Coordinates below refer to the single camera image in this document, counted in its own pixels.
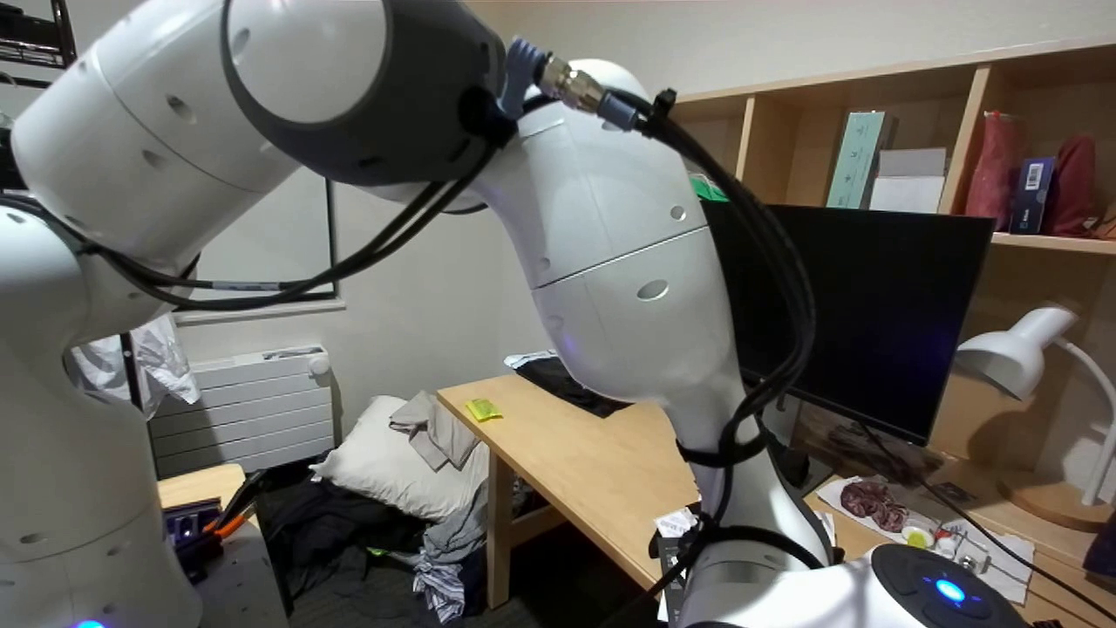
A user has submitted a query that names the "sticker sheet with red circle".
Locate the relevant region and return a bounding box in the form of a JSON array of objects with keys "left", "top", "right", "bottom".
[{"left": 817, "top": 473, "right": 1039, "bottom": 611}]

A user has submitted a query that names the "white hanging cloth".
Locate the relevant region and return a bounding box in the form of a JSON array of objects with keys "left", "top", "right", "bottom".
[{"left": 66, "top": 311, "right": 203, "bottom": 420}]

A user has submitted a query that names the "black framed whiteboard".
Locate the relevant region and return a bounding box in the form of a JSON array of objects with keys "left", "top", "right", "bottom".
[{"left": 169, "top": 173, "right": 344, "bottom": 313}]

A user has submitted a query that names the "crumpled clothes pile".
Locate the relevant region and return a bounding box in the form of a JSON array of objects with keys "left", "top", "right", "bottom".
[{"left": 406, "top": 473, "right": 490, "bottom": 628}]

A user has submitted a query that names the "dark red bag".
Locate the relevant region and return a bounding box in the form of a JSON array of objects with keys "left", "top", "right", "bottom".
[{"left": 1048, "top": 137, "right": 1106, "bottom": 241}]

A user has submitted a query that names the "white desk lamp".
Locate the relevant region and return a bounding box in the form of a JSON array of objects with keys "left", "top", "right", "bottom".
[{"left": 952, "top": 304, "right": 1116, "bottom": 535}]

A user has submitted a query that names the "grey cloth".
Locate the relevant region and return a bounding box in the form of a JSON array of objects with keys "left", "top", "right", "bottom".
[{"left": 388, "top": 389, "right": 485, "bottom": 476}]

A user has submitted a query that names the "dark blue small box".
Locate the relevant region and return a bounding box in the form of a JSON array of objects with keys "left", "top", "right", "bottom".
[{"left": 1005, "top": 153, "right": 1064, "bottom": 239}]

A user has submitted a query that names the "dark clothes heap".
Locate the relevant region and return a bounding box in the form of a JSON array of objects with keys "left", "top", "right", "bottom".
[{"left": 252, "top": 460, "right": 427, "bottom": 585}]

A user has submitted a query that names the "black computer monitor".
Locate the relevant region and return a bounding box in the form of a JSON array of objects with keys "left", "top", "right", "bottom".
[{"left": 699, "top": 201, "right": 998, "bottom": 447}]

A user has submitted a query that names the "white flat box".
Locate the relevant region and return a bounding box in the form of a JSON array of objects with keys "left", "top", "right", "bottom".
[{"left": 869, "top": 145, "right": 956, "bottom": 217}]

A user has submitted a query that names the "light wooden desk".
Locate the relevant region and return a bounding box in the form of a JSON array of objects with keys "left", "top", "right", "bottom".
[{"left": 435, "top": 367, "right": 1116, "bottom": 628}]

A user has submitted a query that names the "teal flat box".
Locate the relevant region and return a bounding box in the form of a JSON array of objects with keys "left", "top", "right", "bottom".
[{"left": 821, "top": 110, "right": 891, "bottom": 213}]

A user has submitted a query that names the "green plastic object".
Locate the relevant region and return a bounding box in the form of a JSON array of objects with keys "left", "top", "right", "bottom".
[{"left": 685, "top": 173, "right": 733, "bottom": 210}]

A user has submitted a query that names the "white pillow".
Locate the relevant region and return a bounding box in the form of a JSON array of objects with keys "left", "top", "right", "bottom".
[{"left": 305, "top": 390, "right": 490, "bottom": 525}]

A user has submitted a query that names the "wooden shelf unit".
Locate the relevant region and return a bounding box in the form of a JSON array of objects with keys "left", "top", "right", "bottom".
[{"left": 664, "top": 47, "right": 1116, "bottom": 518}]

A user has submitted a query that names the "small wooden side table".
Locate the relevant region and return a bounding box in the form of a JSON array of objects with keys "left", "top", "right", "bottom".
[{"left": 154, "top": 460, "right": 260, "bottom": 585}]

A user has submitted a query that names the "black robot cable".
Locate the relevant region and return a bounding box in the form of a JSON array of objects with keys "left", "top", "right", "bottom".
[{"left": 79, "top": 81, "right": 821, "bottom": 596}]

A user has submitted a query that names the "red pouch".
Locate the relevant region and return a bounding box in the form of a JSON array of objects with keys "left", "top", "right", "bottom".
[{"left": 961, "top": 110, "right": 1029, "bottom": 230}]

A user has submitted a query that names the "white wall radiator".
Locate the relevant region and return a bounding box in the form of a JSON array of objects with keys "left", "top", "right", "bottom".
[{"left": 147, "top": 339, "right": 341, "bottom": 482}]

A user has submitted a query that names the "black lamp cable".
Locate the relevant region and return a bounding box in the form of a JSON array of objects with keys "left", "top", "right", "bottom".
[{"left": 855, "top": 426, "right": 1116, "bottom": 628}]

